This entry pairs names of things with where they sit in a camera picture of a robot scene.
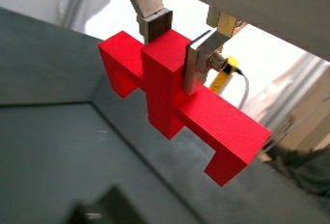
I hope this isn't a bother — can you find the yellow sensor with cable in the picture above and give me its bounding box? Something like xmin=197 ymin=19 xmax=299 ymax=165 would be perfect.
xmin=208 ymin=56 xmax=249 ymax=109

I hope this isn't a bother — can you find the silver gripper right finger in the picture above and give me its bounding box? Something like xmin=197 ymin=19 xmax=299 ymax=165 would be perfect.
xmin=183 ymin=6 xmax=245 ymax=95

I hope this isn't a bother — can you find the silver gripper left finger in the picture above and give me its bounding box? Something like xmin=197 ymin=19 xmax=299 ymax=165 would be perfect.
xmin=129 ymin=0 xmax=172 ymax=43

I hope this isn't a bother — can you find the black angled holder bracket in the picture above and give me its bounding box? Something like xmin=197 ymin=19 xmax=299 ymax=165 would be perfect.
xmin=65 ymin=185 xmax=149 ymax=224

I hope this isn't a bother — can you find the red E-shaped block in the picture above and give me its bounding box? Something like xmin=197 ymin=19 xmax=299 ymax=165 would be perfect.
xmin=97 ymin=30 xmax=269 ymax=185

